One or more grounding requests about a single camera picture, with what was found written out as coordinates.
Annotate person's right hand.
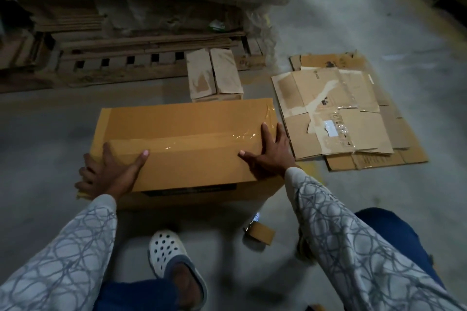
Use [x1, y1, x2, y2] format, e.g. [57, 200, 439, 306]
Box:
[237, 122, 297, 180]

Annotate person's left hand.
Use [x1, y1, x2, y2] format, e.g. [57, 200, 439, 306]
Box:
[74, 141, 150, 202]

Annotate blue-handled cutter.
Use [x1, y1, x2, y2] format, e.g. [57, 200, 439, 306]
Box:
[247, 211, 262, 231]

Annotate brown packing tape roll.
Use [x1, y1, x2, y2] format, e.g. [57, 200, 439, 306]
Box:
[242, 220, 277, 247]

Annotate large black-label cardboard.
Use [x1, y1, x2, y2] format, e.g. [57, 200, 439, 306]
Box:
[78, 97, 287, 211]

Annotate small brown cardboard box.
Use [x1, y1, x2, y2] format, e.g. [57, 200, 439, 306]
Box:
[184, 47, 245, 103]

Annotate person's left forearm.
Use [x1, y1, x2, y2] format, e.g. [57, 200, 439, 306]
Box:
[0, 194, 118, 311]

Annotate person's right forearm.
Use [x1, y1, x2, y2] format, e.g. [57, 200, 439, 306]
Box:
[284, 166, 467, 311]

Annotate person's left white clog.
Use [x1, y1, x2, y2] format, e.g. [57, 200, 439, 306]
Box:
[148, 229, 210, 311]

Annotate person's white clog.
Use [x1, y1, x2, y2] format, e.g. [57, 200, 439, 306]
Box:
[148, 229, 210, 311]
[295, 225, 316, 264]

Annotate person's right white clog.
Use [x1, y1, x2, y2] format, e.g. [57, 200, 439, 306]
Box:
[295, 225, 316, 264]

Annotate flat brown cardboard sheet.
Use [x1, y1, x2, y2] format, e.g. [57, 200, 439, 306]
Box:
[289, 52, 430, 173]

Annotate person's blue trousers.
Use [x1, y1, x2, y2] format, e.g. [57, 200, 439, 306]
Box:
[91, 207, 446, 311]

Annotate green white wrapper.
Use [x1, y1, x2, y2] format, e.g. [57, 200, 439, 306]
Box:
[208, 19, 229, 33]

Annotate pile of grey sacks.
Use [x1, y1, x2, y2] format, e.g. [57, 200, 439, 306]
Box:
[0, 0, 52, 71]

